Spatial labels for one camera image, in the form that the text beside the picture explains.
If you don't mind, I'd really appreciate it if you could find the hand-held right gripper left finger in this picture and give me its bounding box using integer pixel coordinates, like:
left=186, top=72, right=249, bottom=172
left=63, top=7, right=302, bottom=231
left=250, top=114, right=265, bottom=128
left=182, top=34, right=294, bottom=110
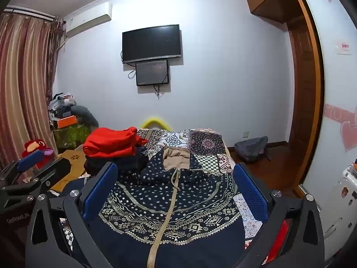
left=25, top=162, right=119, bottom=268

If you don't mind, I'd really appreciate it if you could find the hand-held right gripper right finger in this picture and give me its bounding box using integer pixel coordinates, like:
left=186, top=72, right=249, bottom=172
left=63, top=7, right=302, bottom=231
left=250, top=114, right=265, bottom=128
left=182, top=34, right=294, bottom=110
left=234, top=163, right=325, bottom=268

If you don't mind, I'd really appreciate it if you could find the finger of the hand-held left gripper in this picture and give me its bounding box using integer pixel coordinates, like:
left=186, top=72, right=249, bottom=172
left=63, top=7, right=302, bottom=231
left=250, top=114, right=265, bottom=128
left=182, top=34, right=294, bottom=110
left=0, top=159, right=70, bottom=199
left=0, top=149, right=45, bottom=186

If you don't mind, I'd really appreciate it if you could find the navy patterned zip garment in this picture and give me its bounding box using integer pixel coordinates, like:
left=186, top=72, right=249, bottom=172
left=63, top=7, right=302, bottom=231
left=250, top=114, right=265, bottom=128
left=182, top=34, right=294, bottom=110
left=70, top=145, right=246, bottom=268

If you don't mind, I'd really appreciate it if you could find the stack of dark folded clothes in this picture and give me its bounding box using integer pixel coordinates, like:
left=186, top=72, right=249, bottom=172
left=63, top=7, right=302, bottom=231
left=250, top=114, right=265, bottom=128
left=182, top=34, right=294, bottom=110
left=84, top=145, right=149, bottom=178

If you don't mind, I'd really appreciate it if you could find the red plush toy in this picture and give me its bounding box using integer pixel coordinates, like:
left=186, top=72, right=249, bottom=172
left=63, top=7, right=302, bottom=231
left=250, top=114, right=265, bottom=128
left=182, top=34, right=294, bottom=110
left=22, top=140, right=55, bottom=168

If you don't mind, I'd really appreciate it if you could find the cardboard box with cutouts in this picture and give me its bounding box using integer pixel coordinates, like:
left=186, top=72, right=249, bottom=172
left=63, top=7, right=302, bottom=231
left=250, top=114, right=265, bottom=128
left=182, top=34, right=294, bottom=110
left=50, top=149, right=90, bottom=193

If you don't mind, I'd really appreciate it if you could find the green patterned cloth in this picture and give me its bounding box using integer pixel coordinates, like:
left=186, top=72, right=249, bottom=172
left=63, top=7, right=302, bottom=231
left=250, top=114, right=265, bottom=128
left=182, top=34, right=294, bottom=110
left=53, top=126, right=91, bottom=154

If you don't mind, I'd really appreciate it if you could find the grey backpack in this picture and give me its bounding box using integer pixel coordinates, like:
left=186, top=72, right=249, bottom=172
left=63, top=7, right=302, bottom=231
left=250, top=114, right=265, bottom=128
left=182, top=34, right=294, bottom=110
left=234, top=136, right=272, bottom=163

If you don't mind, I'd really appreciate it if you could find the orange box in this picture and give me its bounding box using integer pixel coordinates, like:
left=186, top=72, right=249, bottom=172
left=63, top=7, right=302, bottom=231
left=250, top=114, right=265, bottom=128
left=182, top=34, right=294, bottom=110
left=57, top=115, right=78, bottom=129

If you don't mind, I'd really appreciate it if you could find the red folded garment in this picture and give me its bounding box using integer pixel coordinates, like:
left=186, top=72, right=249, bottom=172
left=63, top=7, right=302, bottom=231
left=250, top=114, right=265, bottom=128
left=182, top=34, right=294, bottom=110
left=83, top=127, right=149, bottom=158

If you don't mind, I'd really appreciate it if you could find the grey cloth bundle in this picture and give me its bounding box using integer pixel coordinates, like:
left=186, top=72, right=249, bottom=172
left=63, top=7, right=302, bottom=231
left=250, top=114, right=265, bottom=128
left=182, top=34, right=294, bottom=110
left=71, top=105, right=99, bottom=129

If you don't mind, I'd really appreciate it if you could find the patchwork printed bedspread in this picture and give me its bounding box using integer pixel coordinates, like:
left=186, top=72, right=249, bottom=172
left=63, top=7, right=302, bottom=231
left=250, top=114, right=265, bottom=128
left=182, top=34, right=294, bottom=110
left=61, top=128, right=264, bottom=257

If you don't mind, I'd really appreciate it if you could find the pile of bags and boxes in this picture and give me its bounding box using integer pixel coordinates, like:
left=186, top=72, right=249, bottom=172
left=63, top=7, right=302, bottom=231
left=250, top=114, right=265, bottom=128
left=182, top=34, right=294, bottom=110
left=47, top=92, right=77, bottom=120

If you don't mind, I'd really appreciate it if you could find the striped pink curtain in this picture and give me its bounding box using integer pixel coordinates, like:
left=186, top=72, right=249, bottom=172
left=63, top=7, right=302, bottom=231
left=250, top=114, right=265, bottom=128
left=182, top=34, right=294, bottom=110
left=0, top=13, right=66, bottom=179

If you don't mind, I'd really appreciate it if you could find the white appliance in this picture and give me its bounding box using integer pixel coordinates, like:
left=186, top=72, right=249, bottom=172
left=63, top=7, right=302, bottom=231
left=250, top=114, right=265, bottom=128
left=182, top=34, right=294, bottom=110
left=315, top=159, right=357, bottom=260

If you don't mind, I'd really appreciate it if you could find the yellow curved tube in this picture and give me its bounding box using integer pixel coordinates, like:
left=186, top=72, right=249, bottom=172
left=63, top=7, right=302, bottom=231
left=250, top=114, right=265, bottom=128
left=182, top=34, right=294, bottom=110
left=140, top=117, right=172, bottom=131

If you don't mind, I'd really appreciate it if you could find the brown wooden door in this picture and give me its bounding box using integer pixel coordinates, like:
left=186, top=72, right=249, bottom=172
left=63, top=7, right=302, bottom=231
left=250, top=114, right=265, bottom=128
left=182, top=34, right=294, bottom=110
left=287, top=19, right=320, bottom=190

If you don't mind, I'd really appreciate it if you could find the frosted sliding wardrobe door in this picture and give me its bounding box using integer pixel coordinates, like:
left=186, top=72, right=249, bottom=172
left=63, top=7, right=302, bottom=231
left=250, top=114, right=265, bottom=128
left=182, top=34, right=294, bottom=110
left=296, top=0, right=357, bottom=257

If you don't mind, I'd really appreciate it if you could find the white air conditioner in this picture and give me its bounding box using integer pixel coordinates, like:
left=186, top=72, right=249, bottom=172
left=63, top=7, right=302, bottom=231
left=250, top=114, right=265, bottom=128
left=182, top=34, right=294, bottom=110
left=65, top=4, right=112, bottom=38

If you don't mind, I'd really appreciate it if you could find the white and red paper label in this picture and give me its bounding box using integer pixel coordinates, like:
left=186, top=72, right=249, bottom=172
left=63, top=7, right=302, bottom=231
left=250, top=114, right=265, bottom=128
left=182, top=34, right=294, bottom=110
left=336, top=41, right=351, bottom=55

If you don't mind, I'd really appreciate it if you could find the wooden overhead cabinet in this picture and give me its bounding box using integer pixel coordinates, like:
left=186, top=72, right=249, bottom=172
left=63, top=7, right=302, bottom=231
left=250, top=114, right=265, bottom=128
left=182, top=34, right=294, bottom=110
left=243, top=0, right=304, bottom=24

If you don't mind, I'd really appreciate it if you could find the small black wall monitor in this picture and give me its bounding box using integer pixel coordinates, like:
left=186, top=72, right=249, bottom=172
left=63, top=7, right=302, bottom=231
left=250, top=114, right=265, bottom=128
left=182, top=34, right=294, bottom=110
left=135, top=60, right=170, bottom=86

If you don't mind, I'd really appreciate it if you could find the white curtain rail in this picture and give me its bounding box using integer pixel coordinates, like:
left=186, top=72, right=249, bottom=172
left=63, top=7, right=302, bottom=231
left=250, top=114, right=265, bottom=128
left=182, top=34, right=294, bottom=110
left=6, top=6, right=56, bottom=21

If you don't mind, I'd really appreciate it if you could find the large black wall television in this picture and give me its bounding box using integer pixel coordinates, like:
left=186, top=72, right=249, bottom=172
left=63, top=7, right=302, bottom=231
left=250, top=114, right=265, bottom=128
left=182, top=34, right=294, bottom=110
left=122, top=25, right=183, bottom=64

